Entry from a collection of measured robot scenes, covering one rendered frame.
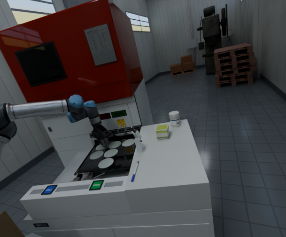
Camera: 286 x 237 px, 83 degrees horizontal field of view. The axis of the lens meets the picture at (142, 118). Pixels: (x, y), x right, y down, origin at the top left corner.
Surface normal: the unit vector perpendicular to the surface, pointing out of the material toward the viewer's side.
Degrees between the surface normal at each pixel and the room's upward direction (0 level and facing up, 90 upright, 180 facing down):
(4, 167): 90
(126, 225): 90
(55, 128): 90
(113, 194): 90
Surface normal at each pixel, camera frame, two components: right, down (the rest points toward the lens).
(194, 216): -0.11, 0.40
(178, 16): -0.36, 0.43
